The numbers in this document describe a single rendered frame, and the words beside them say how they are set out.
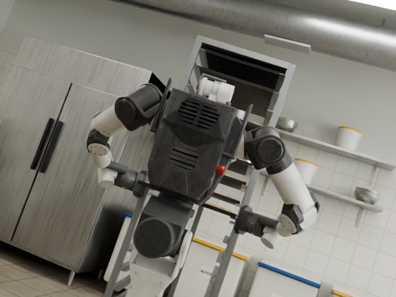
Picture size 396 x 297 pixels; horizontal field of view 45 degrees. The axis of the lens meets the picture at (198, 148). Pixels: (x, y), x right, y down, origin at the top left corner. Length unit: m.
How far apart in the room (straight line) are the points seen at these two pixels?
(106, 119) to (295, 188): 0.68
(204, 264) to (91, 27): 3.09
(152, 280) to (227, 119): 0.57
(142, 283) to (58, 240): 2.94
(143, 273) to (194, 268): 2.75
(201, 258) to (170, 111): 3.00
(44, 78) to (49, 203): 1.19
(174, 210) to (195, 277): 2.92
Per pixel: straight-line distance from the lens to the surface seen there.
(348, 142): 4.73
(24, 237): 4.68
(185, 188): 1.43
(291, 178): 1.58
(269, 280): 4.26
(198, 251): 4.33
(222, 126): 1.40
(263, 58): 2.30
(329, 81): 5.15
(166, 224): 1.37
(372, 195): 4.68
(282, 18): 4.24
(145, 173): 2.14
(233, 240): 2.19
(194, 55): 2.31
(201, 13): 4.43
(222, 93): 1.61
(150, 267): 1.61
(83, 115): 4.56
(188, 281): 4.37
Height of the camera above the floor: 1.09
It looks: 6 degrees up
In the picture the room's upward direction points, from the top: 19 degrees clockwise
